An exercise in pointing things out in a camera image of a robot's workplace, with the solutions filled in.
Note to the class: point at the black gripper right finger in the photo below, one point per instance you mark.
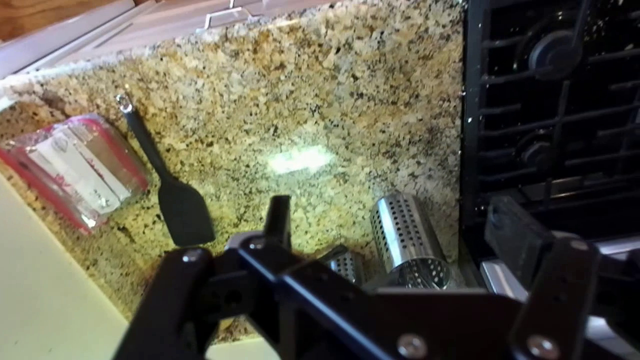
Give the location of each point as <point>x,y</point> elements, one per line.
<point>568,280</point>

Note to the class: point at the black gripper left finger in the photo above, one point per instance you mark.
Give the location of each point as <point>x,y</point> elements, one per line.
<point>300,308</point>

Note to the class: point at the right steel utensil holder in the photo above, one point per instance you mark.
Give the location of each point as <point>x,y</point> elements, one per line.
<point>347,263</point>

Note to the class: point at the steel utensil holder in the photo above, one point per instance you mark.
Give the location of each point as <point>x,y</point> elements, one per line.
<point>406,242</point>
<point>347,263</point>

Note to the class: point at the left steel utensil holder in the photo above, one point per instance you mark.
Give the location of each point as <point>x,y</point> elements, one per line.
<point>406,242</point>

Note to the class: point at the black spatula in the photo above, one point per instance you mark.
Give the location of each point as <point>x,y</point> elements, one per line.
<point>182,206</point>

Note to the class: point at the black gas stove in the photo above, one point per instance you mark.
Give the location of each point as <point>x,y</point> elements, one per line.
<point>552,113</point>

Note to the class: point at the red clear plastic container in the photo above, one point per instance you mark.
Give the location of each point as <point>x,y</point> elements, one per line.
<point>82,168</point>

